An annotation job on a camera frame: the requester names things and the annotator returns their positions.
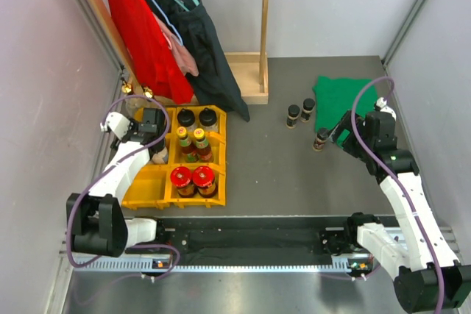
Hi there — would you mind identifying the glass oil bottle gold spout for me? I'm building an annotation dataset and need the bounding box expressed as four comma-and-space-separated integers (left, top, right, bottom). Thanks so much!
120, 76, 142, 118

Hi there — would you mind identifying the black lid spice shaker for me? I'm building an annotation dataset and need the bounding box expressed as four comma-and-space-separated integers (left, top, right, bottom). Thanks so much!
199, 107, 219, 132
177, 109, 197, 132

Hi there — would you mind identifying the grey lid salt jar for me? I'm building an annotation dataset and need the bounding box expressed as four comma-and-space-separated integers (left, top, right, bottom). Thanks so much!
151, 146, 169, 165

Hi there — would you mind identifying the sauce bottle yellow cap front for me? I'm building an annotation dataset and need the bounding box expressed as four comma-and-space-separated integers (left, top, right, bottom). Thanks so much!
176, 126, 199, 163

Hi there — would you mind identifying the sauce bottle yellow cap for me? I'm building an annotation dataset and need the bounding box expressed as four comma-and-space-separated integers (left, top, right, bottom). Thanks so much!
176, 126, 199, 163
194, 128, 214, 163

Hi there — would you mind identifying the small dark cap bottle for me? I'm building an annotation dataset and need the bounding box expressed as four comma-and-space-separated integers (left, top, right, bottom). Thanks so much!
286, 104, 300, 129
313, 127, 330, 151

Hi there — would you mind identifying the red lid sauce jar front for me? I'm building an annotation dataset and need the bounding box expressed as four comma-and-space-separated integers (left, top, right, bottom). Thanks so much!
170, 166, 196, 198

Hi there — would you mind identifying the red lid sauce jar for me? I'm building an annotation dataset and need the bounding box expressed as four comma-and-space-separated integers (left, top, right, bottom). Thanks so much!
192, 165, 217, 198
170, 166, 196, 198

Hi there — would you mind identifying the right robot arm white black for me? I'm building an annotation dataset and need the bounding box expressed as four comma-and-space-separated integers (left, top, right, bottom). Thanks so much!
329, 99, 470, 313

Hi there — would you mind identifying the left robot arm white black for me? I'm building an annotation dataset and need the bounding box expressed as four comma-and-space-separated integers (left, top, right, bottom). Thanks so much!
66, 108, 169, 257

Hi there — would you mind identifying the green cloth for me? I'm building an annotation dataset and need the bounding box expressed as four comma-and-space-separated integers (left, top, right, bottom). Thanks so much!
313, 76, 378, 132

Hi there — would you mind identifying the red shirt on hanger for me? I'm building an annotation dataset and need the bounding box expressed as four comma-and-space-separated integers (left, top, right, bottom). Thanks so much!
108, 0, 194, 104

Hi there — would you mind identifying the small black cap bottle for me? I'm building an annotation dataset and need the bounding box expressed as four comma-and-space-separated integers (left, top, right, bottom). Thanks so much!
300, 98, 316, 122

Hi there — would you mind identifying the yellow plastic bin organizer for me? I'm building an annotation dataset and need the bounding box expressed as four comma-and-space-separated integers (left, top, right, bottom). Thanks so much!
121, 105, 227, 210

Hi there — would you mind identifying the black garment on hanger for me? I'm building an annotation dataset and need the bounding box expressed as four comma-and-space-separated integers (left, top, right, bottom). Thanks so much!
146, 0, 250, 122

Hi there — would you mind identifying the pink garment on hanger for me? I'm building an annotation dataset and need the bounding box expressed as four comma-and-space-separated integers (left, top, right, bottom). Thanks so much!
153, 15, 199, 76

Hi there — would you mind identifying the wooden clothes rack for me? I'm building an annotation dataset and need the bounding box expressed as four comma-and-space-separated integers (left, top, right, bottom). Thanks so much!
85, 0, 269, 104

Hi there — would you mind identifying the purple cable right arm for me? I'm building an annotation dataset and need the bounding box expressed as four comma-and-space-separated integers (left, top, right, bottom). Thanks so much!
351, 76, 446, 314

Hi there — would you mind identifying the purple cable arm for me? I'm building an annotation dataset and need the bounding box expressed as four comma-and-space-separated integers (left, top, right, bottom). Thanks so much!
351, 76, 446, 314
65, 95, 181, 280

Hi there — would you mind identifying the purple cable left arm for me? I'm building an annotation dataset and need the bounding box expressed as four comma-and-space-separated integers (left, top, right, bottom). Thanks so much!
65, 95, 181, 280

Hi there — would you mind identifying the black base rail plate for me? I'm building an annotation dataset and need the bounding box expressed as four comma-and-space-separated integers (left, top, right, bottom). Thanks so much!
142, 215, 363, 265

